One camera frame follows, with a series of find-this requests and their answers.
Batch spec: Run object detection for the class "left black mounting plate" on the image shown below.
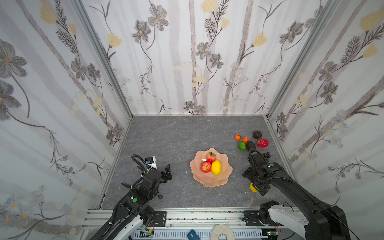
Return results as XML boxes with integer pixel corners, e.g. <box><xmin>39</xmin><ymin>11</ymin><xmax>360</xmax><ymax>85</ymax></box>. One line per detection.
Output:
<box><xmin>143</xmin><ymin>211</ymin><xmax>167</xmax><ymax>228</ymax></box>

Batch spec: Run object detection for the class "green fake lime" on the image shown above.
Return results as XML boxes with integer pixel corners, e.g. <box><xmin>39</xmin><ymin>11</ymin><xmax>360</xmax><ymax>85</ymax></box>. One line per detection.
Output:
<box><xmin>238</xmin><ymin>142</ymin><xmax>247</xmax><ymax>151</ymax></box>

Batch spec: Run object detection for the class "pink scalloped fruit bowl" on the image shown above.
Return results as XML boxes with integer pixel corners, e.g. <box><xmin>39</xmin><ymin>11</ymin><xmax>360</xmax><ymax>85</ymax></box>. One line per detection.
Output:
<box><xmin>190</xmin><ymin>148</ymin><xmax>233</xmax><ymax>188</ymax></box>

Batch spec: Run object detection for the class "magenta fake dragon fruit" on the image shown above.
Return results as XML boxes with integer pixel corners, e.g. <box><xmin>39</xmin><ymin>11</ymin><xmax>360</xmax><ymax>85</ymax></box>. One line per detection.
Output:
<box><xmin>257</xmin><ymin>139</ymin><xmax>269</xmax><ymax>148</ymax></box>

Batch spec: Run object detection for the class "dark fake grape bunch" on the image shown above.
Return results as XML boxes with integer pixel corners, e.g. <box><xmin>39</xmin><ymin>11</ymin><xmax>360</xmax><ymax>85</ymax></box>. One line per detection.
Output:
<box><xmin>263</xmin><ymin>152</ymin><xmax>271</xmax><ymax>159</ymax></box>

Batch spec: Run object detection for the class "blue tool handle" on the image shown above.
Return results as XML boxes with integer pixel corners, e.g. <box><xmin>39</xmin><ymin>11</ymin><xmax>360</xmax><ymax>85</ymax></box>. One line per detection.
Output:
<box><xmin>187</xmin><ymin>230</ymin><xmax>201</xmax><ymax>240</ymax></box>

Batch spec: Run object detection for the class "dark fake avocado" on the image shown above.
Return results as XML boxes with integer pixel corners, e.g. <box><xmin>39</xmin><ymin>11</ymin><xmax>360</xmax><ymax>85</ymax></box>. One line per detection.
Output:
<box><xmin>246</xmin><ymin>141</ymin><xmax>256</xmax><ymax>151</ymax></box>

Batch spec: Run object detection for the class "white tape roll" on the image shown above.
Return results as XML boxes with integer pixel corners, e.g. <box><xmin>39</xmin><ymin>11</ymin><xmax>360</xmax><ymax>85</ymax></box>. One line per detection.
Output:
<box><xmin>210</xmin><ymin>224</ymin><xmax>236</xmax><ymax>240</ymax></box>

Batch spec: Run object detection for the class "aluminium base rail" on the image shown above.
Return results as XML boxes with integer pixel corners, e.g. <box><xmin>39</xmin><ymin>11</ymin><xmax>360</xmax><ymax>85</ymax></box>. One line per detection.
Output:
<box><xmin>78</xmin><ymin>206</ymin><xmax>334</xmax><ymax>240</ymax></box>

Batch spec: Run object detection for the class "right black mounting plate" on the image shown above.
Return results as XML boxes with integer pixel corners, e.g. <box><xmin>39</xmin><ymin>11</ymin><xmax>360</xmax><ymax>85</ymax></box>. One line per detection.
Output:
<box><xmin>242</xmin><ymin>210</ymin><xmax>281</xmax><ymax>227</ymax></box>

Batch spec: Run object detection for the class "dark brown round fruit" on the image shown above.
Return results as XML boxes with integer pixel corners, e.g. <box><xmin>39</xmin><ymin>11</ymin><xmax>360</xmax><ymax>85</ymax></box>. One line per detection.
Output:
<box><xmin>253</xmin><ymin>130</ymin><xmax>263</xmax><ymax>139</ymax></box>

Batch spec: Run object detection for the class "black mounting plate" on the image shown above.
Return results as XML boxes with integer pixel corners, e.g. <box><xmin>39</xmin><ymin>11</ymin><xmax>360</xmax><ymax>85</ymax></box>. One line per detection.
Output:
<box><xmin>143</xmin><ymin>211</ymin><xmax>167</xmax><ymax>228</ymax></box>
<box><xmin>242</xmin><ymin>210</ymin><xmax>281</xmax><ymax>227</ymax></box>

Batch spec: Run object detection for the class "red yellow fake peach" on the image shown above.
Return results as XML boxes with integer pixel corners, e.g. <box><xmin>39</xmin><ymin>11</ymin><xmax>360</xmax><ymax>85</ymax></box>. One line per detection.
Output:
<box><xmin>201</xmin><ymin>162</ymin><xmax>212</xmax><ymax>173</ymax></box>

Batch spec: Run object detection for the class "yellow fake lemon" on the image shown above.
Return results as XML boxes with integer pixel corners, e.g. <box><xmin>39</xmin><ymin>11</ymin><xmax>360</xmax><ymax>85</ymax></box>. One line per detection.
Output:
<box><xmin>250</xmin><ymin>184</ymin><xmax>258</xmax><ymax>193</ymax></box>
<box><xmin>211</xmin><ymin>160</ymin><xmax>222</xmax><ymax>176</ymax></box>

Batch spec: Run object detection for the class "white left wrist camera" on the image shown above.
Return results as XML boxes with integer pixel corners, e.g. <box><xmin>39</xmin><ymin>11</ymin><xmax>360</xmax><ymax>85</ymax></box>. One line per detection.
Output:
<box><xmin>145</xmin><ymin>156</ymin><xmax>157</xmax><ymax>169</ymax></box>

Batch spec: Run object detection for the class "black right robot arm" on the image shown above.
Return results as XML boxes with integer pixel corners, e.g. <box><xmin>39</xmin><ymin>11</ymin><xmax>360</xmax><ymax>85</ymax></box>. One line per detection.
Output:
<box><xmin>243</xmin><ymin>148</ymin><xmax>351</xmax><ymax>240</ymax></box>

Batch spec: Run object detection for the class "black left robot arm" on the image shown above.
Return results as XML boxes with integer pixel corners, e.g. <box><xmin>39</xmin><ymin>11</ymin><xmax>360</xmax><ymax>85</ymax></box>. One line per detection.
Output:
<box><xmin>90</xmin><ymin>164</ymin><xmax>172</xmax><ymax>240</ymax></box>

